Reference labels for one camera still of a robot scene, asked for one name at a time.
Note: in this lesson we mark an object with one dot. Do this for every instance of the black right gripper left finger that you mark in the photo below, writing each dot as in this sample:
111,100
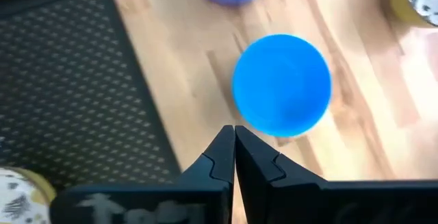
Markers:
215,169

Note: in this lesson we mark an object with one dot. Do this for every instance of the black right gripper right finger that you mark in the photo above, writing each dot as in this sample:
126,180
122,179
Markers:
260,183

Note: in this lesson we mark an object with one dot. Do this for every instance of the blue plastic mini bowl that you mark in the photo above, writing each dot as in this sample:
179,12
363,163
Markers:
282,85

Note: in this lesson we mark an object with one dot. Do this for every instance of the yellow floral mini bowl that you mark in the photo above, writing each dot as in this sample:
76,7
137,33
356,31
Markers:
18,200
422,1

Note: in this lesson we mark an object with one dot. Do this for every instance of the black metal mesh rack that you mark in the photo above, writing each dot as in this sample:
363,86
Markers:
68,80

